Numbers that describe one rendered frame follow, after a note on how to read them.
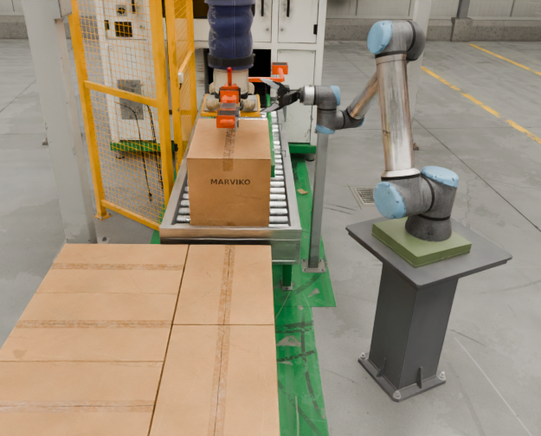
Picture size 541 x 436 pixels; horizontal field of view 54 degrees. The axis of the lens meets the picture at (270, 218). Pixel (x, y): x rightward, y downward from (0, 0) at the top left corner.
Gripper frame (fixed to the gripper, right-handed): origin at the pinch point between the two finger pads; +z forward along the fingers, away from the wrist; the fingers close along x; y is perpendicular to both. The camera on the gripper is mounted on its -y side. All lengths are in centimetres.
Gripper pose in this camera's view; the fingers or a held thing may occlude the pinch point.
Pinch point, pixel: (259, 96)
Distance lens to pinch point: 245.8
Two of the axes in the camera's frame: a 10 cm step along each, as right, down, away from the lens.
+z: -10.0, 0.0, -0.4
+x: 0.2, -8.9, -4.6
